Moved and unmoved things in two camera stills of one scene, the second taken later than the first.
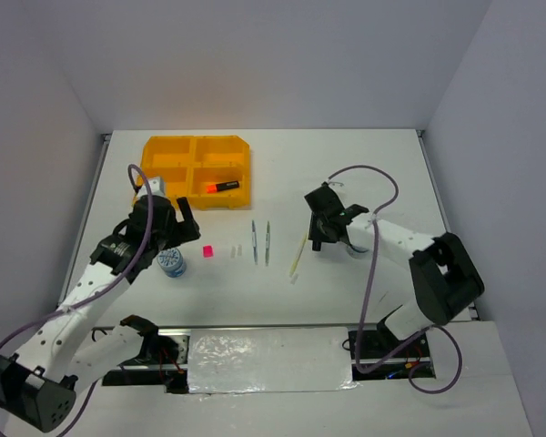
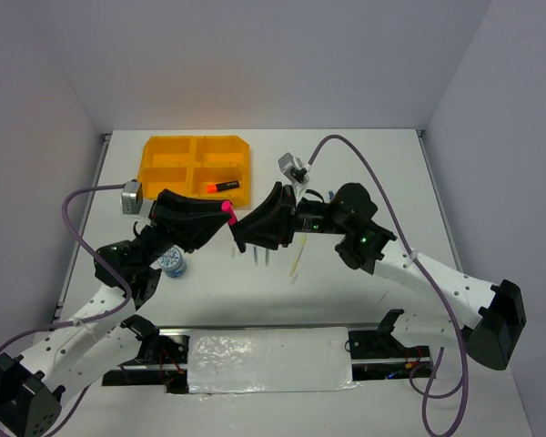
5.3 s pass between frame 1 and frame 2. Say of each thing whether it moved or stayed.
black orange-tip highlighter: stayed
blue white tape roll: stayed
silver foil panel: stayed
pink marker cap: moved
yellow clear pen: stayed
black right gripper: moved
